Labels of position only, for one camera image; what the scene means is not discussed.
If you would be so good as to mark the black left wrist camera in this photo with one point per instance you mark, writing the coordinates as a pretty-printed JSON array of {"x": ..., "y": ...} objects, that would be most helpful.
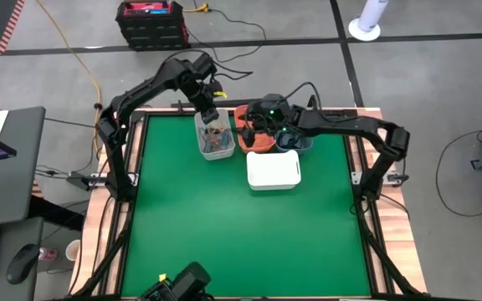
[{"x": 210, "y": 115}]

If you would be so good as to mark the orange plastic basket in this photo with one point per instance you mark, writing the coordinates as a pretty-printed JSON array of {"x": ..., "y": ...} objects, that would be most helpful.
[{"x": 262, "y": 144}]

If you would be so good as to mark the black power adapter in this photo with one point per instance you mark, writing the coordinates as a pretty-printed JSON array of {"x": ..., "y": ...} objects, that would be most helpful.
[{"x": 83, "y": 180}]

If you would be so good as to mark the black metal table frame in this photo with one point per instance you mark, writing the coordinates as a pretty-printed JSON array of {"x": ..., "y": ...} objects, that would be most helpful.
[{"x": 374, "y": 267}]

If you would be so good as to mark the blue plastic basket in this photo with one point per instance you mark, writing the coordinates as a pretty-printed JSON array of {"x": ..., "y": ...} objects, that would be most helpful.
[{"x": 304, "y": 146}]

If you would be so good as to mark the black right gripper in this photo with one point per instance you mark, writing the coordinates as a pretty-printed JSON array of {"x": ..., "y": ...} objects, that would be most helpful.
[{"x": 259, "y": 117}]

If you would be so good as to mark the clear plastic bin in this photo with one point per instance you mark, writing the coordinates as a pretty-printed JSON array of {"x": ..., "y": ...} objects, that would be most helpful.
[{"x": 216, "y": 144}]

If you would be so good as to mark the black computer mouse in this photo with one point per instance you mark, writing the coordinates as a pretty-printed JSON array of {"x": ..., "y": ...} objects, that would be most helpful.
[{"x": 22, "y": 263}]

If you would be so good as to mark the paper cup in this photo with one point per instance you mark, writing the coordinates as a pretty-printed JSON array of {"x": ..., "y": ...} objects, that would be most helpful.
[{"x": 73, "y": 250}]

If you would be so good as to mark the yellow plug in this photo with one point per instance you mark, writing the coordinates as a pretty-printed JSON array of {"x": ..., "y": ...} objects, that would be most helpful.
[{"x": 201, "y": 7}]

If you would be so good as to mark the tangle of mixed rubber bands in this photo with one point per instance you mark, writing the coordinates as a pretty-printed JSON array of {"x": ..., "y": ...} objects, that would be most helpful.
[{"x": 215, "y": 140}]

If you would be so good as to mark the green table mat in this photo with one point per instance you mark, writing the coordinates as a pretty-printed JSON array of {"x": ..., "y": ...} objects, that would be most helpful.
[{"x": 245, "y": 238}]

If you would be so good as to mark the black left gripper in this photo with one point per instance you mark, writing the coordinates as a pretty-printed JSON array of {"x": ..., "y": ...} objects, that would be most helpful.
[{"x": 201, "y": 94}]

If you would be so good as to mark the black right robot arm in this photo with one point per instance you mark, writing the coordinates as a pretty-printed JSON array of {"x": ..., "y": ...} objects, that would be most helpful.
[{"x": 341, "y": 125}]

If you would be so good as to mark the dark grey desk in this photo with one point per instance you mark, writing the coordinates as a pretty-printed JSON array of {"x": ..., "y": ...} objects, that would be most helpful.
[{"x": 13, "y": 251}]

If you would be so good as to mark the red drink can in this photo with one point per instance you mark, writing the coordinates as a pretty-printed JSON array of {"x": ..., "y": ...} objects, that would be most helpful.
[{"x": 48, "y": 254}]

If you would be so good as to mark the black and red tool case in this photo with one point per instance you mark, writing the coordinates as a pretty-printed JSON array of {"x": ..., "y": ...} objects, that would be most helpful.
[{"x": 151, "y": 27}]

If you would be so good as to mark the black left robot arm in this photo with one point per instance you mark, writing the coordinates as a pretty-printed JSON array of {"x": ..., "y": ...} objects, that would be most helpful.
[{"x": 140, "y": 90}]

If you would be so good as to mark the large white upturned basket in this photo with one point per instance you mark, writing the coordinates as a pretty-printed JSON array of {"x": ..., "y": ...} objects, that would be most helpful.
[{"x": 272, "y": 169}]

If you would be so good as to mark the black device with yellow tag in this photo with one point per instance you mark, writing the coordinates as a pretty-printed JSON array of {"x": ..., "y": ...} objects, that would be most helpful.
[{"x": 188, "y": 280}]

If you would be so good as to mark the white pole with round base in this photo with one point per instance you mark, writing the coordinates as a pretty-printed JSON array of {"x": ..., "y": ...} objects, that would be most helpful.
[{"x": 366, "y": 27}]

